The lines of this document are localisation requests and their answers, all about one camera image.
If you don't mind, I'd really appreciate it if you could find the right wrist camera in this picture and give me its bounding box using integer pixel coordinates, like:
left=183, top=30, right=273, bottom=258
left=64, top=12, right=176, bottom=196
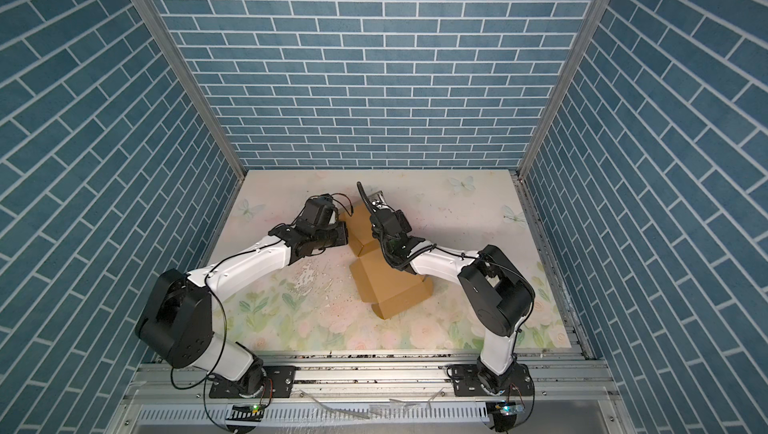
left=356, top=181, right=390, bottom=214

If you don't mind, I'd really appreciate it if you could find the white slotted cable duct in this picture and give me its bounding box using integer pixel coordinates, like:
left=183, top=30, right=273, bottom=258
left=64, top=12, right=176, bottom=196
left=138, top=402, right=490, bottom=427

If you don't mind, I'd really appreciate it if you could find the right corner aluminium post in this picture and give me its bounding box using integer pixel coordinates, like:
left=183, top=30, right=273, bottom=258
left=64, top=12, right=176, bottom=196
left=517, top=0, right=634, bottom=180

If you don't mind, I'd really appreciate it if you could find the left corner aluminium post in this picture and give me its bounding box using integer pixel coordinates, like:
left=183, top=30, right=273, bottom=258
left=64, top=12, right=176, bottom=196
left=104, top=0, right=247, bottom=180

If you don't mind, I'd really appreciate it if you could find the brown cardboard box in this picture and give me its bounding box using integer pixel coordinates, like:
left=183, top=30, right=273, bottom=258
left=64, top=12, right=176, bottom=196
left=342, top=201, right=434, bottom=319

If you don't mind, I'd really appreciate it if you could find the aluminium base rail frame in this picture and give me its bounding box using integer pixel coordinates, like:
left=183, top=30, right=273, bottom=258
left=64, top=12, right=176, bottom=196
left=107, top=353, right=633, bottom=433

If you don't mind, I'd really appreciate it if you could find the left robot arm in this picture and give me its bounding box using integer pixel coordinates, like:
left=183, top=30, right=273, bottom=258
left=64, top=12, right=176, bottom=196
left=135, top=193, right=348, bottom=397

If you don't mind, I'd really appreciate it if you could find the corner aluminium post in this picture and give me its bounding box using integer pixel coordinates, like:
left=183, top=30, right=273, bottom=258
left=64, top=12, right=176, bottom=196
left=104, top=0, right=247, bottom=180
left=517, top=0, right=634, bottom=180

